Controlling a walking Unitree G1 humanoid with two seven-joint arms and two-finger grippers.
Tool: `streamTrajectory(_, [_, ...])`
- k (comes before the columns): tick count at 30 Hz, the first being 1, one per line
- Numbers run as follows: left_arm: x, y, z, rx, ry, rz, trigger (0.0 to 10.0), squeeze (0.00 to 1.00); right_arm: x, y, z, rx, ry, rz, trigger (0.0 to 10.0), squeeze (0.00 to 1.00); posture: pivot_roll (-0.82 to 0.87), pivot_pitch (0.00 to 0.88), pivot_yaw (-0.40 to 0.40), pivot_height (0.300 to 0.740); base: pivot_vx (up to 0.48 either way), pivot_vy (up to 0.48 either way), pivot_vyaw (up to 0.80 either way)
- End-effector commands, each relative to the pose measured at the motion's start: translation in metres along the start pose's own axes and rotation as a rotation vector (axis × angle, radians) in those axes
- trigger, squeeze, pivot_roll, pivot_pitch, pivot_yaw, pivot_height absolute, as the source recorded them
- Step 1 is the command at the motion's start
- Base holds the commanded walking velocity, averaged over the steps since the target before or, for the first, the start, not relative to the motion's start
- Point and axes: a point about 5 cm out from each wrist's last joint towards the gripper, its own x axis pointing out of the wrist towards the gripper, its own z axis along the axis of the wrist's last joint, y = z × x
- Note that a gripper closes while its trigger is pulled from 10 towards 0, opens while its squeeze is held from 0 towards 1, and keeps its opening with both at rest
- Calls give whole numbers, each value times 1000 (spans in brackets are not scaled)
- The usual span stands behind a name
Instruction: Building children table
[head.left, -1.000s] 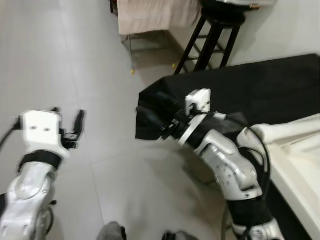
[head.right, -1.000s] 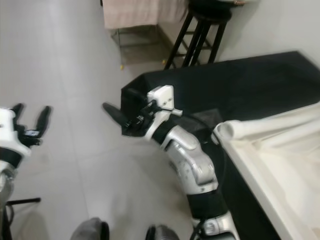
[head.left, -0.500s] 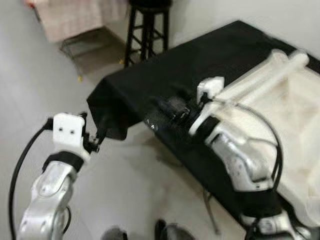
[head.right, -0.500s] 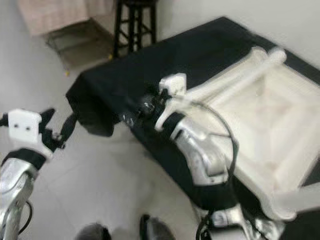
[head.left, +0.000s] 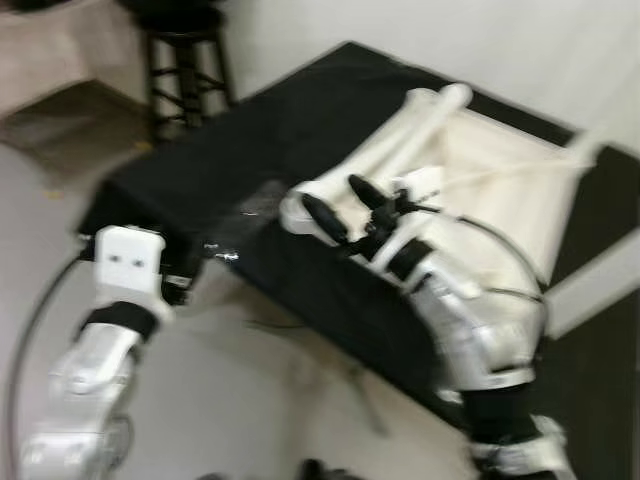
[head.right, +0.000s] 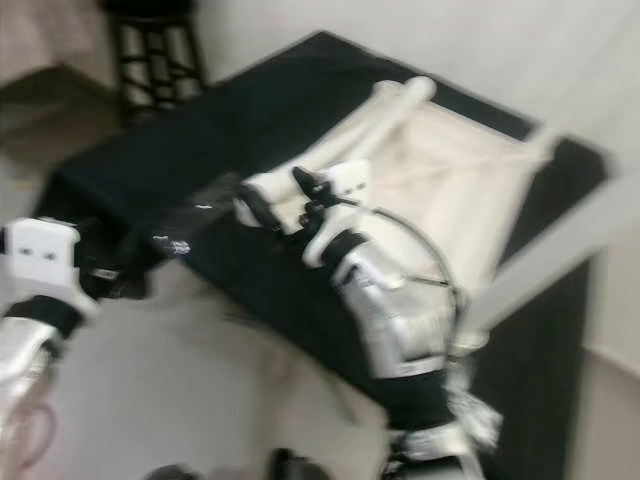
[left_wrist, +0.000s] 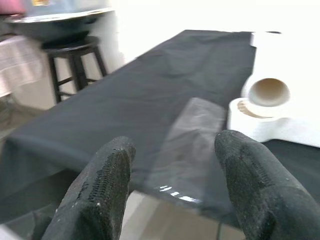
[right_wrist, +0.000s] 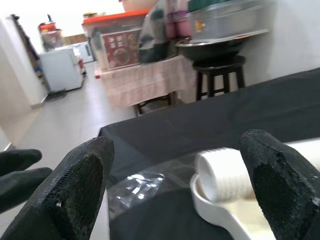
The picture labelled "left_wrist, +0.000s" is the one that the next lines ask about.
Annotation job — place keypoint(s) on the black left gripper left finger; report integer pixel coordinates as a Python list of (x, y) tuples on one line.
[(100, 195)]

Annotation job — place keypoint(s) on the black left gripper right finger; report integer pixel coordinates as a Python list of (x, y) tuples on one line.
[(262, 190)]

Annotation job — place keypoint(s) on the white plastic table top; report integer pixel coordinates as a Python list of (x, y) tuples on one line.
[(287, 125)]

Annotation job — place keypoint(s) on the clear adhesive tape patch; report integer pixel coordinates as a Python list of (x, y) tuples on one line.
[(195, 140)]

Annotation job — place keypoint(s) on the black cloth table cover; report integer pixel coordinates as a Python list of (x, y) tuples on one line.
[(125, 100)]

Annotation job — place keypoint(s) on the black wooden stool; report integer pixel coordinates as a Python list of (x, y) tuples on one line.
[(72, 50)]

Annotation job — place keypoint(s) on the large black wok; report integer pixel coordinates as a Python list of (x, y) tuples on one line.
[(50, 27)]

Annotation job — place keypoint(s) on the red plastic jar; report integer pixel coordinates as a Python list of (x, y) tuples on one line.
[(10, 5)]

